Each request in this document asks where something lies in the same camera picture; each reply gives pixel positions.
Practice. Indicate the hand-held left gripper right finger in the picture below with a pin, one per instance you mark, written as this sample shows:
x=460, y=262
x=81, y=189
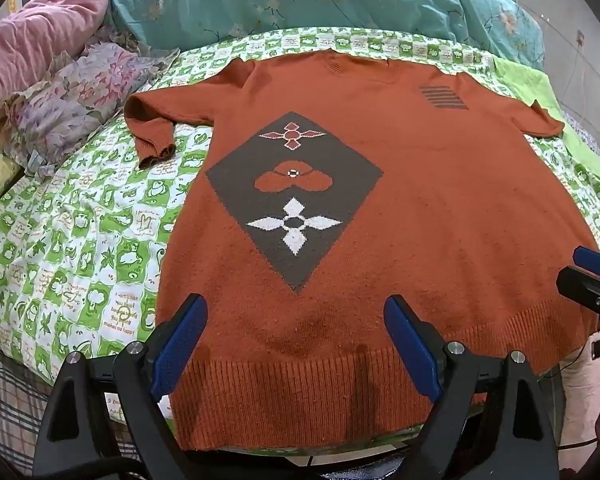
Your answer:
x=410, y=345

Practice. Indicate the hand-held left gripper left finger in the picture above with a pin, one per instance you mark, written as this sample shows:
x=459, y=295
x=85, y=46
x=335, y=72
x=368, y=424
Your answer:
x=180, y=340

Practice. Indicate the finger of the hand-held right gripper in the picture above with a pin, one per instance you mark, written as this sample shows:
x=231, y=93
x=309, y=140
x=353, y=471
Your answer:
x=592, y=295
x=597, y=262

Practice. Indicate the orange knit sweater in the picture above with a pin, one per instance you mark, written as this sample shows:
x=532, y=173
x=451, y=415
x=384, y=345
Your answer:
x=430, y=200

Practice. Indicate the green checkered bedsheet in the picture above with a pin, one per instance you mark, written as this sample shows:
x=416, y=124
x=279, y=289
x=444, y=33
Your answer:
x=80, y=240

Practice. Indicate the plaid cloth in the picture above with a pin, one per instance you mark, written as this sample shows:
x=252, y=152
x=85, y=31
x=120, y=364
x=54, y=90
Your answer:
x=10, y=380

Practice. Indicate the light green cloth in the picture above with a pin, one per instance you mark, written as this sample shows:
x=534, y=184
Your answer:
x=530, y=85

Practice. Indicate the purple floral ruffled pillow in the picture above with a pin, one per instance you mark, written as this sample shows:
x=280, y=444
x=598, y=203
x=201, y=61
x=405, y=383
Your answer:
x=80, y=90

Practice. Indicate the pink quilt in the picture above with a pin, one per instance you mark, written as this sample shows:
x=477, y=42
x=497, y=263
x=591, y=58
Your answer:
x=40, y=25

